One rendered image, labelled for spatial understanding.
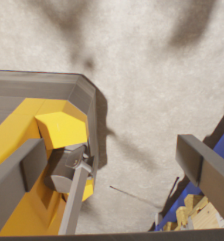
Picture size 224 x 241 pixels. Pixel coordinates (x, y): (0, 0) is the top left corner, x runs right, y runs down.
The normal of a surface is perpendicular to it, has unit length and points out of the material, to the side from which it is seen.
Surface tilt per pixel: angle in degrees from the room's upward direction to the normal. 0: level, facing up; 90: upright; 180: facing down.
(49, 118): 22
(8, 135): 90
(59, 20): 0
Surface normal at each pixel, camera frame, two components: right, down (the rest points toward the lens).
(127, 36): -0.08, 0.65
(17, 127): 0.02, -0.76
